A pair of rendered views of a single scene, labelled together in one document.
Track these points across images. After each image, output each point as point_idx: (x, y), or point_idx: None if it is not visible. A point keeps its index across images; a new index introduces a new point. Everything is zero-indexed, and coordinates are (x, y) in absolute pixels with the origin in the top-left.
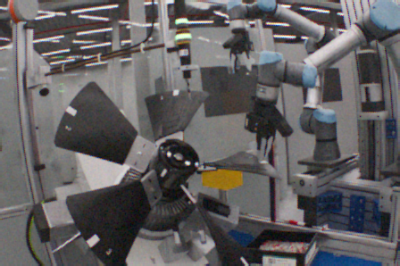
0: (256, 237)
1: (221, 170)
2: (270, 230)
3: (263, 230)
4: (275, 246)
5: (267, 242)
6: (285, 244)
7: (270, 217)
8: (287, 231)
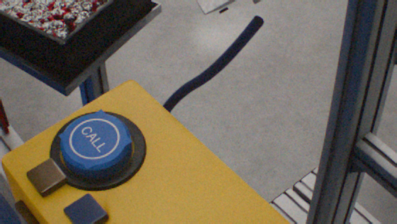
0: (103, 6)
1: (152, 98)
2: (47, 34)
3: (67, 36)
4: (62, 13)
5: (74, 27)
6: (33, 15)
7: (4, 113)
8: (8, 14)
